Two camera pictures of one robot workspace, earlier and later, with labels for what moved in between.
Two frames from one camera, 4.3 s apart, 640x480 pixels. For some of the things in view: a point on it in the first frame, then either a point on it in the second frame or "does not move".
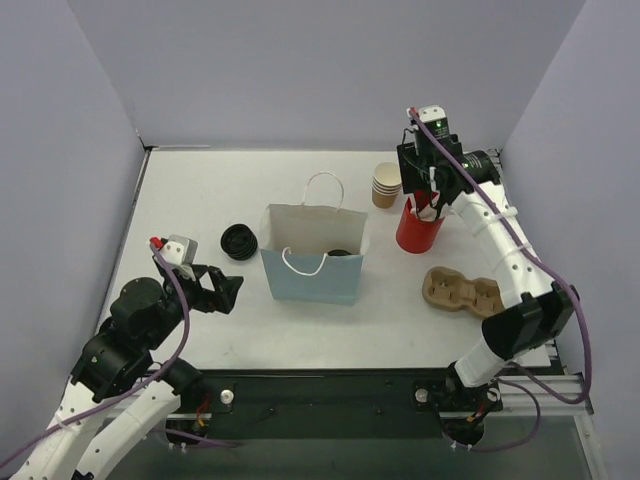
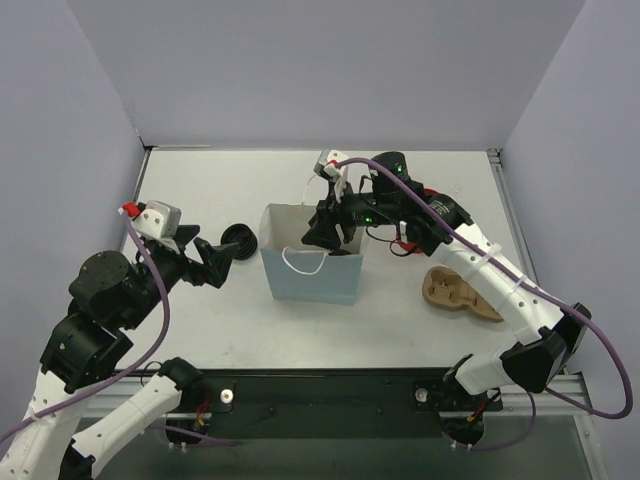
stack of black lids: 239,242 does not move
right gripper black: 417,178 -> 334,218
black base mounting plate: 342,404 does not move
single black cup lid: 338,252 does not move
